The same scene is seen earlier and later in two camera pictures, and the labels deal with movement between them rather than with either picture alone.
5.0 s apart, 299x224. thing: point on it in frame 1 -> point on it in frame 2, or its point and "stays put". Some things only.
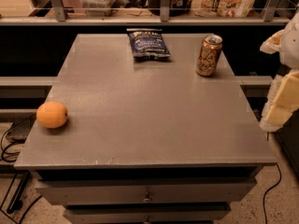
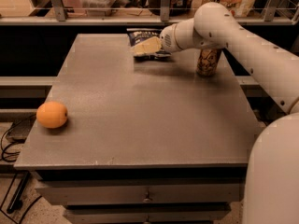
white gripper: [291, 47] -> [167, 41]
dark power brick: [21, 129] stays put
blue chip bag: [148, 43] stays put
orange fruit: [51, 115] stays put
